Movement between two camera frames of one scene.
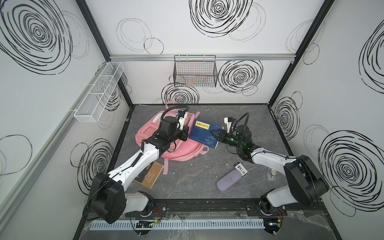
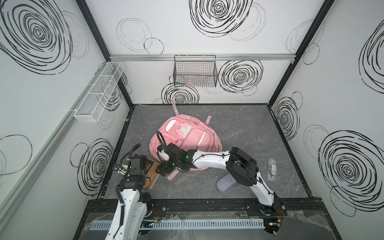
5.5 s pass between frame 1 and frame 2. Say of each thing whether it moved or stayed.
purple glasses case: stayed
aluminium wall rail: stayed
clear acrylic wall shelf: stayed
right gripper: moved
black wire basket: stayed
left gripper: moved
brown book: stayed
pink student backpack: moved
